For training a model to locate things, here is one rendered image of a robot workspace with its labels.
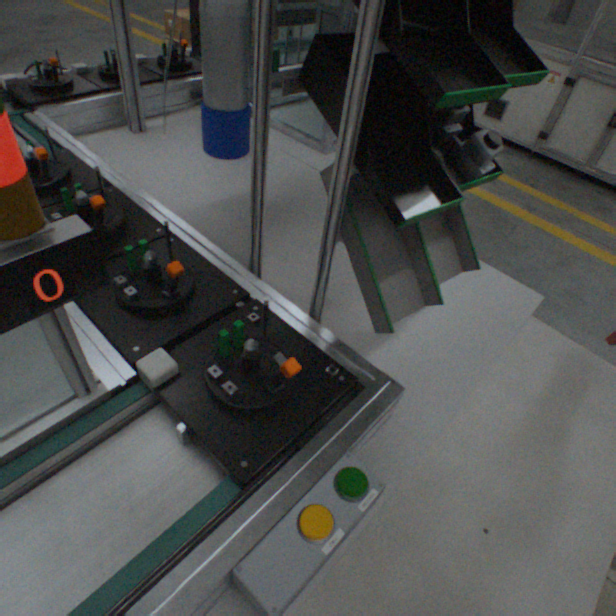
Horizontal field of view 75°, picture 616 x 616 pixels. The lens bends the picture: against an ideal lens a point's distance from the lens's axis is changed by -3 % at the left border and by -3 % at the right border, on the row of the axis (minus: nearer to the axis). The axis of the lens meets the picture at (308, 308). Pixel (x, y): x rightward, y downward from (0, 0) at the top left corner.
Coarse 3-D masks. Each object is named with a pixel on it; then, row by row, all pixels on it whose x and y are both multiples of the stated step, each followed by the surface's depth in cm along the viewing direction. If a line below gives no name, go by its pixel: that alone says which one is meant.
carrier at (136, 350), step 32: (128, 256) 71; (160, 256) 77; (192, 256) 81; (128, 288) 69; (160, 288) 71; (192, 288) 73; (224, 288) 76; (96, 320) 67; (128, 320) 68; (160, 320) 69; (192, 320) 70; (128, 352) 64
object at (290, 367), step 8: (280, 352) 55; (280, 360) 54; (288, 360) 53; (280, 368) 54; (288, 368) 53; (296, 368) 53; (280, 376) 55; (288, 376) 53; (272, 384) 58; (280, 384) 57
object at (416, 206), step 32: (320, 64) 57; (384, 64) 63; (320, 96) 59; (384, 96) 66; (416, 96) 61; (384, 128) 64; (416, 128) 63; (384, 160) 61; (416, 160) 64; (384, 192) 56; (416, 192) 61; (448, 192) 63
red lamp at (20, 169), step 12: (0, 120) 30; (0, 132) 31; (12, 132) 32; (0, 144) 31; (12, 144) 32; (0, 156) 31; (12, 156) 32; (0, 168) 32; (12, 168) 32; (24, 168) 34; (0, 180) 32; (12, 180) 33
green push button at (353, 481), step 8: (344, 472) 54; (352, 472) 54; (360, 472) 54; (344, 480) 53; (352, 480) 54; (360, 480) 54; (344, 488) 53; (352, 488) 53; (360, 488) 53; (344, 496) 53; (352, 496) 52; (360, 496) 53
